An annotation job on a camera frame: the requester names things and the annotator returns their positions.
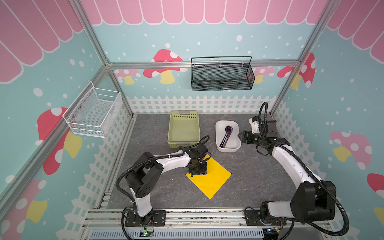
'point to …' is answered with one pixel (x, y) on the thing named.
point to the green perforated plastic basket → (184, 129)
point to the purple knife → (227, 138)
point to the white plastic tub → (234, 142)
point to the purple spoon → (227, 130)
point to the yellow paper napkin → (209, 184)
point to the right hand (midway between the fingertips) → (242, 134)
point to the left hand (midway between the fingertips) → (203, 175)
